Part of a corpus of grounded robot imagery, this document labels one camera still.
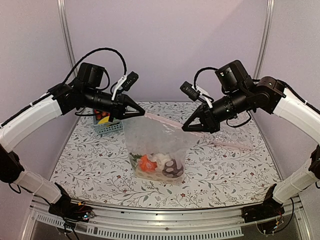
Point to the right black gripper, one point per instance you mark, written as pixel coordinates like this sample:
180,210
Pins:
209,123

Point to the yellow pepper toy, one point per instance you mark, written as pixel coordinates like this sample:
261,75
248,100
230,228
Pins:
104,120

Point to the white daikon radish toy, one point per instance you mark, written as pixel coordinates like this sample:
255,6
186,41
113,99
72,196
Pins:
134,161

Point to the left aluminium frame post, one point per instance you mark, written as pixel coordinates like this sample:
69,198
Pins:
61,6

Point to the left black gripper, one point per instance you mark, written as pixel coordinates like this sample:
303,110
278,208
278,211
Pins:
119,103

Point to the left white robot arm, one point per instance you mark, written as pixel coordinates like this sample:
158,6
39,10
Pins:
58,101

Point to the red cherry tomatoes toy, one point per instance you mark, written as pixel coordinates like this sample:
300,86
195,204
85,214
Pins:
100,114

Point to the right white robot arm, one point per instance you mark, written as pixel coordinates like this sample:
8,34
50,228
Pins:
302,129

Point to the clear zip bag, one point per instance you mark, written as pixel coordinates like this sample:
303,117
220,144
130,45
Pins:
232,137
151,134

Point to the right aluminium frame post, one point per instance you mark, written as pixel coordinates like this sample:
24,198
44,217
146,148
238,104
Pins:
270,5

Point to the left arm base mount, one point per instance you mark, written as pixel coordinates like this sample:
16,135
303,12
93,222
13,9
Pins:
64,208

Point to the light blue plastic basket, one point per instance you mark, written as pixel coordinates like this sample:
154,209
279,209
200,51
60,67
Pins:
106,128

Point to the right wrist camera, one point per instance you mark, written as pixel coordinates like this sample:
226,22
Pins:
196,93

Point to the floral patterned table mat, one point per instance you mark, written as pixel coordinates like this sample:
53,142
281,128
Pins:
97,168

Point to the aluminium frame post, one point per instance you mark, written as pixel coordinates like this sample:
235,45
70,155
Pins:
270,5
61,6

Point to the orange pepper toy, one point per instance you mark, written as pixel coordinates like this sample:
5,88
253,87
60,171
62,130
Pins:
147,165

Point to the front aluminium rail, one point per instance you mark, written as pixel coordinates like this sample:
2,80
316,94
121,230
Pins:
115,222

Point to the dark red apple toy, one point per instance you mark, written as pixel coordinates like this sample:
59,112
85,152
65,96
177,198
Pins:
173,169

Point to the white garlic toy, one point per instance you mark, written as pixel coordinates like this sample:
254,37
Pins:
161,159

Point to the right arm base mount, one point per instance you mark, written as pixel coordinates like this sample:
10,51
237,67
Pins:
269,208

